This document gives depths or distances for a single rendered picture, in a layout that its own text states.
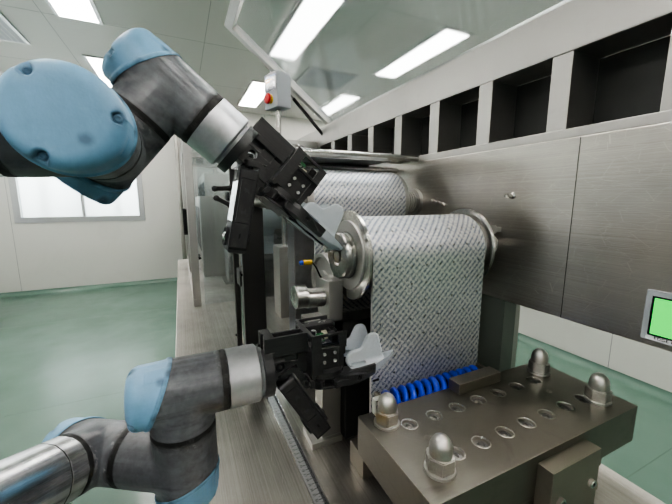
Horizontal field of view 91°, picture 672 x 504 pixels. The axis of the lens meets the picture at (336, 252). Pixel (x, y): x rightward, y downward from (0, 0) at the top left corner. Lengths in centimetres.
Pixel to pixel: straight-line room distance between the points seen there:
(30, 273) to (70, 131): 611
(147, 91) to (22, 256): 598
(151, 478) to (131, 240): 563
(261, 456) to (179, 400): 28
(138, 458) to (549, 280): 67
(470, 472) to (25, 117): 52
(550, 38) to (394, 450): 69
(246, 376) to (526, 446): 37
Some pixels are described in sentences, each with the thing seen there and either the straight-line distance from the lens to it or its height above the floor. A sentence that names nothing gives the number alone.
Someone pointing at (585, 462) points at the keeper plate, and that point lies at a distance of 59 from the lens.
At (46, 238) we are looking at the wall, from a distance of 626.
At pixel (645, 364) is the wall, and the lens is 330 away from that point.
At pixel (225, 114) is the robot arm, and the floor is 144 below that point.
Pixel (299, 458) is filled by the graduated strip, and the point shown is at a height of 90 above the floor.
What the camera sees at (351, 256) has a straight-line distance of 51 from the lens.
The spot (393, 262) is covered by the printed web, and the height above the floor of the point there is 124.
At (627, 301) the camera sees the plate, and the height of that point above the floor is 119.
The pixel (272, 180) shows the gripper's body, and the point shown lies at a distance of 45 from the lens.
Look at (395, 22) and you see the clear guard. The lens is 97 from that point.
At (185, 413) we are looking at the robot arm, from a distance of 45.
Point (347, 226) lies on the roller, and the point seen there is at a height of 130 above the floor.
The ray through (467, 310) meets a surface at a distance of 65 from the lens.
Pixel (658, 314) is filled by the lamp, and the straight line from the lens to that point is 62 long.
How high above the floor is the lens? 134
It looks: 9 degrees down
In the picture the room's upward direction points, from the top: straight up
